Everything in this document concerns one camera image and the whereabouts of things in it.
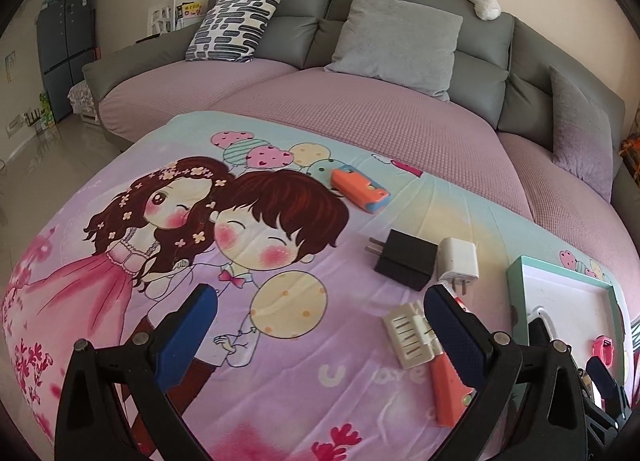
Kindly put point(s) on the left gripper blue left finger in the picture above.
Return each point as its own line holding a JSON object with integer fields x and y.
{"x": 180, "y": 334}

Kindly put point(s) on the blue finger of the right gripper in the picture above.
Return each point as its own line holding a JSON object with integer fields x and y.
{"x": 601, "y": 377}
{"x": 540, "y": 332}

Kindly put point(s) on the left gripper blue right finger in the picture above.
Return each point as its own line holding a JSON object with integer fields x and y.
{"x": 464, "y": 338}

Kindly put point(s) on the pink smartwatch black screen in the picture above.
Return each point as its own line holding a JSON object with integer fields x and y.
{"x": 603, "y": 348}

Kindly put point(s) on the teal shallow box tray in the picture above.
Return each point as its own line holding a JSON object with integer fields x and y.
{"x": 581, "y": 308}

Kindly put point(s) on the cream plastic hair clip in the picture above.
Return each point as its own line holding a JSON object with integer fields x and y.
{"x": 413, "y": 339}

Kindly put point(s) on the large orange blue toy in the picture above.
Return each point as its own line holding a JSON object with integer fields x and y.
{"x": 451, "y": 396}

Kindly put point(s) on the white power adapter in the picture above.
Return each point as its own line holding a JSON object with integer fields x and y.
{"x": 456, "y": 264}

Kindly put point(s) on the black power adapter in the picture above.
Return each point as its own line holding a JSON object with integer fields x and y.
{"x": 406, "y": 259}

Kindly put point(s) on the small orange blue toy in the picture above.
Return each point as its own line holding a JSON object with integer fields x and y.
{"x": 360, "y": 189}

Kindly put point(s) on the white smartwatch black screen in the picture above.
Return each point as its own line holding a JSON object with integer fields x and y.
{"x": 539, "y": 312}

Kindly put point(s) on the grey lilac pillow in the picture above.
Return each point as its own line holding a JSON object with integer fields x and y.
{"x": 582, "y": 138}

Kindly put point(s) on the orange bag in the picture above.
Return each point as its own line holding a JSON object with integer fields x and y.
{"x": 630, "y": 150}

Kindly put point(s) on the pink sofa cover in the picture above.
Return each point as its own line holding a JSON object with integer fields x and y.
{"x": 441, "y": 139}

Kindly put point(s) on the grey sofa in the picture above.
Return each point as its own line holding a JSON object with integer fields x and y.
{"x": 489, "y": 105}

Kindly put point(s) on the light grey square pillow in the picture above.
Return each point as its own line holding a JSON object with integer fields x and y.
{"x": 399, "y": 42}

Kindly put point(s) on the black white patterned pillow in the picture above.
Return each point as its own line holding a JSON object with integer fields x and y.
{"x": 231, "y": 31}

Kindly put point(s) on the magazines behind sofa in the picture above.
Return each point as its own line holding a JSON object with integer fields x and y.
{"x": 170, "y": 17}

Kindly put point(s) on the dark grey cabinet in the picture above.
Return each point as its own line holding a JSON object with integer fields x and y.
{"x": 66, "y": 41}

